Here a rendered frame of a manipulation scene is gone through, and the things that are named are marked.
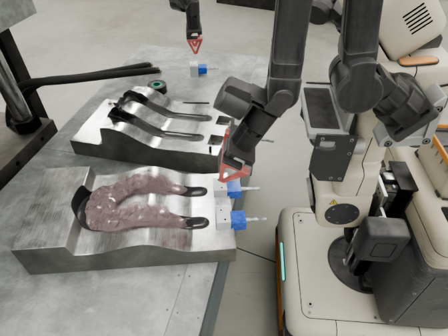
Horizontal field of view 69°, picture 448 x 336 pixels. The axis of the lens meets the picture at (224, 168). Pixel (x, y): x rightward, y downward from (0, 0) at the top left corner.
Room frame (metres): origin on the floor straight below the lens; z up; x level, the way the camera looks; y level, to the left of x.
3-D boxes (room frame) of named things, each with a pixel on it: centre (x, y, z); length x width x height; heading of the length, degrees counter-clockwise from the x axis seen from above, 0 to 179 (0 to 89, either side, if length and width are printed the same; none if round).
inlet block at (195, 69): (1.40, 0.09, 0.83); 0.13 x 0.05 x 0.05; 96
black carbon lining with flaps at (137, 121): (0.90, 0.22, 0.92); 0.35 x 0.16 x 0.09; 77
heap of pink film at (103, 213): (0.55, 0.23, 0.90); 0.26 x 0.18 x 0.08; 95
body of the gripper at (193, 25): (1.40, 0.13, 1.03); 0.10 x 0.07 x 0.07; 6
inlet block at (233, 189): (0.63, -0.04, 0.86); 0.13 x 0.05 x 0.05; 95
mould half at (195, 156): (0.91, 0.23, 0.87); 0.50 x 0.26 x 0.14; 77
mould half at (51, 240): (0.55, 0.23, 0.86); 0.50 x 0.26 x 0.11; 95
